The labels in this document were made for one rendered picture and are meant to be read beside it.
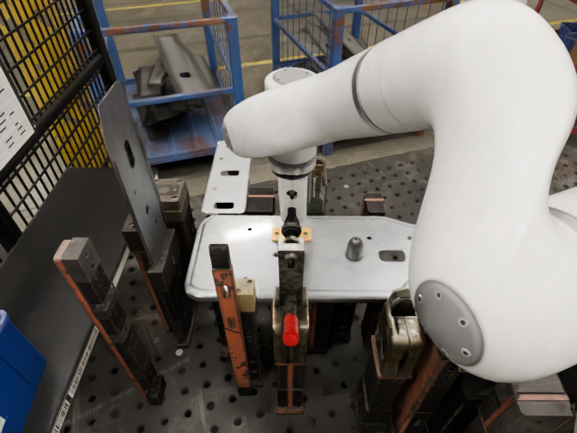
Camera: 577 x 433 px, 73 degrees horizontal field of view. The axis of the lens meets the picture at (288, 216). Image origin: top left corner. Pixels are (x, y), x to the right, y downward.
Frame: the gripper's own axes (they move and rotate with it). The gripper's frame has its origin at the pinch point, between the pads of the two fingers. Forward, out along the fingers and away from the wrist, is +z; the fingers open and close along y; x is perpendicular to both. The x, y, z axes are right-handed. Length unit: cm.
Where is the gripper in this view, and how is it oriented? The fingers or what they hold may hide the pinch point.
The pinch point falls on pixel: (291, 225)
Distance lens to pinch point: 80.4
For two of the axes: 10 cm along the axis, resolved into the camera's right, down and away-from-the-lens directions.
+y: 0.1, -7.0, 7.2
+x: -10.0, 0.0, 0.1
